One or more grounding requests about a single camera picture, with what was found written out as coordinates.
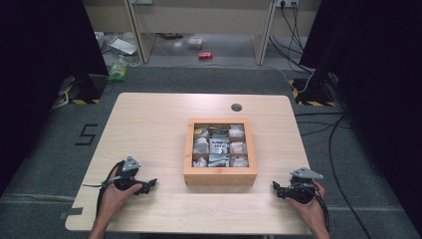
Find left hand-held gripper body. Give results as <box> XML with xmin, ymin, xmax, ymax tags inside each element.
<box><xmin>113</xmin><ymin>155</ymin><xmax>147</xmax><ymax>192</ymax></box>

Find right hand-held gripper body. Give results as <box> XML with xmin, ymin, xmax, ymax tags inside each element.
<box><xmin>286</xmin><ymin>166</ymin><xmax>324</xmax><ymax>204</ymax></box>

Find wooden tea box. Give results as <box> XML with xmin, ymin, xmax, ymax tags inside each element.
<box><xmin>183</xmin><ymin>118</ymin><xmax>259</xmax><ymax>187</ymax></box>

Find person's right hand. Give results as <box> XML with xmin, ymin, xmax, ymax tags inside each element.
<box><xmin>287</xmin><ymin>181</ymin><xmax>328</xmax><ymax>224</ymax></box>

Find person's left hand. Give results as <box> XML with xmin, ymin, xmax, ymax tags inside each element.
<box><xmin>99</xmin><ymin>168</ymin><xmax>144</xmax><ymax>222</ymax></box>

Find assorted tea packets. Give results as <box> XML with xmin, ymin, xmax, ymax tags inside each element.
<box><xmin>193</xmin><ymin>123</ymin><xmax>250</xmax><ymax>168</ymax></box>

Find black stand base striped tape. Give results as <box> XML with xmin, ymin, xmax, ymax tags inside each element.
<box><xmin>52</xmin><ymin>73</ymin><xmax>107</xmax><ymax>106</ymax></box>
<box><xmin>288</xmin><ymin>77</ymin><xmax>338</xmax><ymax>108</ymax></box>

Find green packet on floor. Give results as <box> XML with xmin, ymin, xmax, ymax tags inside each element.
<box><xmin>106</xmin><ymin>54</ymin><xmax>129</xmax><ymax>83</ymax></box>

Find black curtain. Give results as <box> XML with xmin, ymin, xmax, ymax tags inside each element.
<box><xmin>0</xmin><ymin>0</ymin><xmax>109</xmax><ymax>197</ymax></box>
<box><xmin>299</xmin><ymin>0</ymin><xmax>422</xmax><ymax>228</ymax></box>

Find clear plastic bag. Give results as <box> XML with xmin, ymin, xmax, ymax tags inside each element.
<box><xmin>98</xmin><ymin>31</ymin><xmax>141</xmax><ymax>68</ymax></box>

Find clear plastic container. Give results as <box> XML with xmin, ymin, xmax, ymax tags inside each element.
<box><xmin>186</xmin><ymin>35</ymin><xmax>205</xmax><ymax>50</ymax></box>

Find beige desk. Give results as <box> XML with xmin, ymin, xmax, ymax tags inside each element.
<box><xmin>82</xmin><ymin>0</ymin><xmax>279</xmax><ymax>66</ymax></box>

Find grey strap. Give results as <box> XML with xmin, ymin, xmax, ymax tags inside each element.
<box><xmin>83</xmin><ymin>175</ymin><xmax>124</xmax><ymax>189</ymax></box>

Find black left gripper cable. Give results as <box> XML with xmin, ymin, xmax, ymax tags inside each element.
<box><xmin>96</xmin><ymin>161</ymin><xmax>125</xmax><ymax>218</ymax></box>

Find black floor cables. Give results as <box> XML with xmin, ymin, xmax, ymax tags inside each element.
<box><xmin>294</xmin><ymin>112</ymin><xmax>373</xmax><ymax>239</ymax></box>

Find white cable loop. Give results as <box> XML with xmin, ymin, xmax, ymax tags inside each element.
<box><xmin>52</xmin><ymin>91</ymin><xmax>70</xmax><ymax>111</ymax></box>

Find black power cables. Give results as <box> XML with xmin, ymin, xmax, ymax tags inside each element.
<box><xmin>268</xmin><ymin>2</ymin><xmax>314</xmax><ymax>75</ymax></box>

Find white wall socket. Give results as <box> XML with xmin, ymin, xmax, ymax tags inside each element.
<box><xmin>275</xmin><ymin>0</ymin><xmax>301</xmax><ymax>9</ymax></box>

